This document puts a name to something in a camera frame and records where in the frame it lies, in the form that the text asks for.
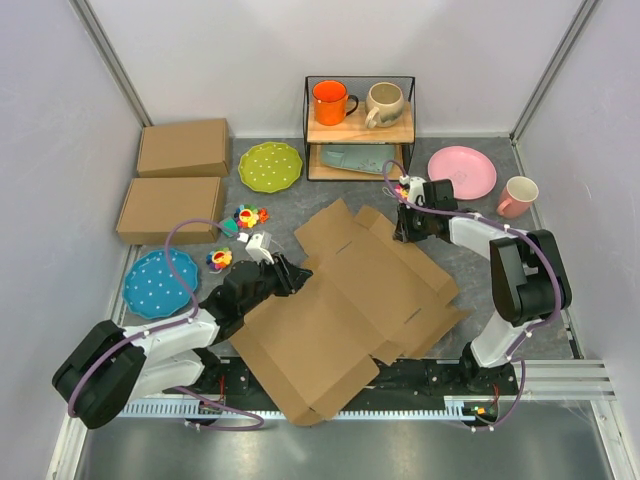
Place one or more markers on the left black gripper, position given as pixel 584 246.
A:
pixel 290 277

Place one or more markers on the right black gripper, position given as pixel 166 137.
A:
pixel 404 231

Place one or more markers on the brown cardboard box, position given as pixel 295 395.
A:
pixel 370 300

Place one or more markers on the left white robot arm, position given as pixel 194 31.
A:
pixel 113 366

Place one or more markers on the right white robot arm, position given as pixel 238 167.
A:
pixel 529 284

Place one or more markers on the front folded cardboard box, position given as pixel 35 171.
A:
pixel 154 206

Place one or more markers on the folded cardboard box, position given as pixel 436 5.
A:
pixel 199 148
pixel 154 206

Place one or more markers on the rear folded cardboard box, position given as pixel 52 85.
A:
pixel 199 148

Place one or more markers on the rainbow flower plush toy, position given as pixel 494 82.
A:
pixel 248 216

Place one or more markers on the small rainbow flower plush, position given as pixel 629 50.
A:
pixel 220 259

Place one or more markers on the teal rectangular dish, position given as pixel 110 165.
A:
pixel 364 158

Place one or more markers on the pink plate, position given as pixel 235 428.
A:
pixel 473 174

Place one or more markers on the green dotted plate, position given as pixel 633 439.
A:
pixel 270 167

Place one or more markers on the pink mug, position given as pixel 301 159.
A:
pixel 518 195

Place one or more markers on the beige ceramic mug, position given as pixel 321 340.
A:
pixel 384 105

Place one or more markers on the blue dotted plate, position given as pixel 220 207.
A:
pixel 151 290

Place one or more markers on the orange mug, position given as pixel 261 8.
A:
pixel 332 102

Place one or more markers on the pink flower plush keychain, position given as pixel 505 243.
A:
pixel 398 190

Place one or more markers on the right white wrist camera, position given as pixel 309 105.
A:
pixel 413 190

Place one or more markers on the black wire wooden shelf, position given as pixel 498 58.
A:
pixel 352 131

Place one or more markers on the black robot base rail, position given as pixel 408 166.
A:
pixel 400 377

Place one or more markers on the white slotted cable duct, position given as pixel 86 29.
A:
pixel 190 408

